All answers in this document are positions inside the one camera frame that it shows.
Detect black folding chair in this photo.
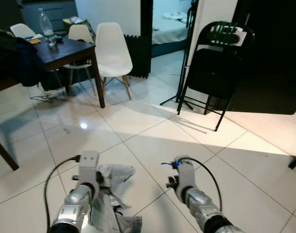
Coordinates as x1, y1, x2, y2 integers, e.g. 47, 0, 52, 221
177, 20, 255, 133

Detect bed with white sheet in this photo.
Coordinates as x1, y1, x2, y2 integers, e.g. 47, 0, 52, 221
152, 10, 193, 45

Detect light blue denim jeans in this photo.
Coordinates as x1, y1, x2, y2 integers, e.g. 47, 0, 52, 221
89, 164, 143, 233

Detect black tripod stand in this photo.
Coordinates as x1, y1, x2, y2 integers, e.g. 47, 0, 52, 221
160, 0, 199, 111

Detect yellow blue packet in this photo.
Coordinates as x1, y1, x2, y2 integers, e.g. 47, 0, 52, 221
25, 35, 44, 45

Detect black jacket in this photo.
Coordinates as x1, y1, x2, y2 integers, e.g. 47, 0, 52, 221
0, 29, 41, 89

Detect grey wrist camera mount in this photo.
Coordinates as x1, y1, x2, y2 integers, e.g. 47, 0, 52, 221
173, 156, 196, 191
77, 150, 100, 186

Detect dark wooden table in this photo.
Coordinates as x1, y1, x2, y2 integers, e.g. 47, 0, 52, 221
0, 36, 106, 171

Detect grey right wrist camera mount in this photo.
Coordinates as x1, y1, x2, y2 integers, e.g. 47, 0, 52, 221
173, 156, 196, 191

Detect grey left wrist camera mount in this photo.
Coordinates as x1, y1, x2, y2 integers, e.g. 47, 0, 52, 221
77, 150, 100, 186

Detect clear plastic water bottle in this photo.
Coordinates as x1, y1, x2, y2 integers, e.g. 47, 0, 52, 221
38, 7, 57, 48

